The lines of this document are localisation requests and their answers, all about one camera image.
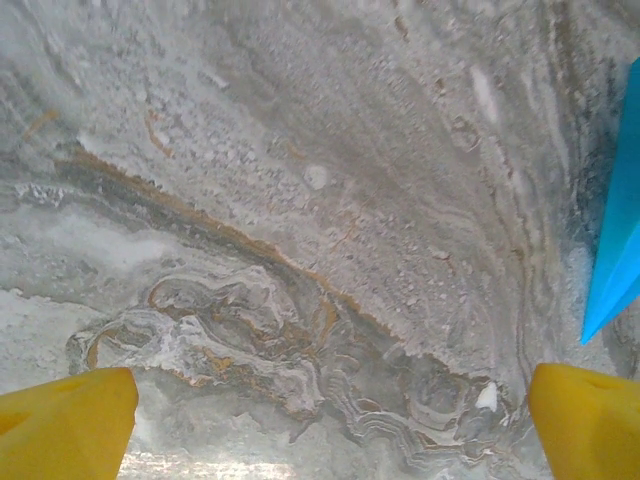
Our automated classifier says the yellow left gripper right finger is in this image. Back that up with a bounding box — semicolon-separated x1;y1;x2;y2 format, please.
528;363;640;480

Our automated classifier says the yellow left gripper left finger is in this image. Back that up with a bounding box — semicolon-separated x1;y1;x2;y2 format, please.
0;367;140;480

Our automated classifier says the cyan cloth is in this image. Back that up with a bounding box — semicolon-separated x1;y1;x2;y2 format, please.
580;57;640;346

